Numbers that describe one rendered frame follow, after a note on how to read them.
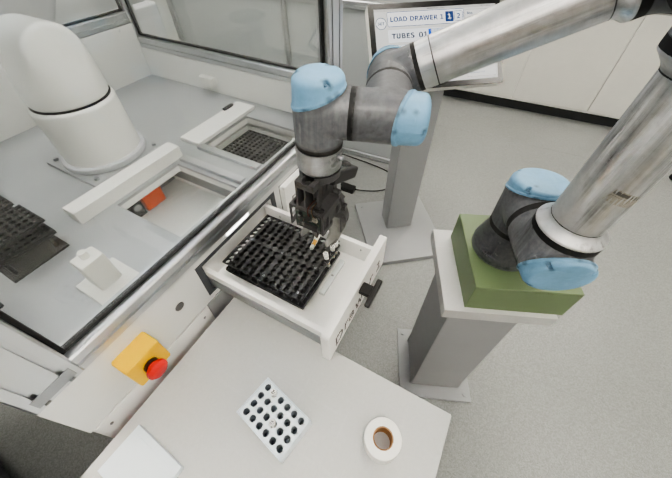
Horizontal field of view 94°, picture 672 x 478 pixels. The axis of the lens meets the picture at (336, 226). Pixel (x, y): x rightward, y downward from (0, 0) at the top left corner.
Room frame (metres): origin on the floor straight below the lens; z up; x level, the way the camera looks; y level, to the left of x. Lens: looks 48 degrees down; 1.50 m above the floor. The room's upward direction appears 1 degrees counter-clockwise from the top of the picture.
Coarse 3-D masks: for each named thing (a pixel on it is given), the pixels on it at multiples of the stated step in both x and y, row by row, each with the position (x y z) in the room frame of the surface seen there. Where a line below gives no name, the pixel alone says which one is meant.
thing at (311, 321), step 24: (264, 216) 0.63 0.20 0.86; (288, 216) 0.59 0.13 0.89; (240, 240) 0.54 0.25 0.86; (216, 264) 0.46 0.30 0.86; (336, 264) 0.47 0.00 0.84; (360, 264) 0.47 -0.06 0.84; (240, 288) 0.37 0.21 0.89; (336, 288) 0.40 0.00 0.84; (264, 312) 0.34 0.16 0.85; (288, 312) 0.31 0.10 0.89; (312, 312) 0.34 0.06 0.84; (312, 336) 0.28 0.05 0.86
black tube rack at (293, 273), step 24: (264, 240) 0.53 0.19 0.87; (288, 240) 0.53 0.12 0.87; (312, 240) 0.51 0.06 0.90; (240, 264) 0.43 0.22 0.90; (264, 264) 0.43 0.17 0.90; (288, 264) 0.45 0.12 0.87; (312, 264) 0.45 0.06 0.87; (264, 288) 0.39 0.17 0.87; (288, 288) 0.37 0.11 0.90; (312, 288) 0.39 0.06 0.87
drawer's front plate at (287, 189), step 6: (294, 174) 0.73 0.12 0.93; (288, 180) 0.70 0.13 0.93; (282, 186) 0.68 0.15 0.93; (288, 186) 0.68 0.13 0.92; (294, 186) 0.71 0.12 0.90; (282, 192) 0.67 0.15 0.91; (288, 192) 0.68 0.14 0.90; (294, 192) 0.70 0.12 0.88; (282, 198) 0.67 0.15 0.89; (288, 198) 0.68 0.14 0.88; (282, 204) 0.67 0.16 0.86; (288, 204) 0.67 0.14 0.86; (288, 210) 0.67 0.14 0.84
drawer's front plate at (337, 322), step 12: (384, 240) 0.48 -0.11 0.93; (372, 252) 0.44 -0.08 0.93; (384, 252) 0.49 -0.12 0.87; (372, 264) 0.42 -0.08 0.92; (360, 276) 0.38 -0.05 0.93; (372, 276) 0.43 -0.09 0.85; (348, 288) 0.35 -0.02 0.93; (348, 300) 0.32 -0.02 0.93; (336, 312) 0.29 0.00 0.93; (348, 312) 0.31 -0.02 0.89; (336, 324) 0.27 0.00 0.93; (348, 324) 0.31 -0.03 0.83; (324, 336) 0.25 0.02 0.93; (336, 336) 0.27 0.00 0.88; (324, 348) 0.24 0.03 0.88
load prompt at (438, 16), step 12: (396, 12) 1.36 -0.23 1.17; (408, 12) 1.37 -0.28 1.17; (420, 12) 1.38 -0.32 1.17; (432, 12) 1.38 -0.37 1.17; (444, 12) 1.39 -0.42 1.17; (456, 12) 1.39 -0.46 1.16; (396, 24) 1.34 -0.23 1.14; (408, 24) 1.34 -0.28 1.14; (420, 24) 1.35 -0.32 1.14; (432, 24) 1.35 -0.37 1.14
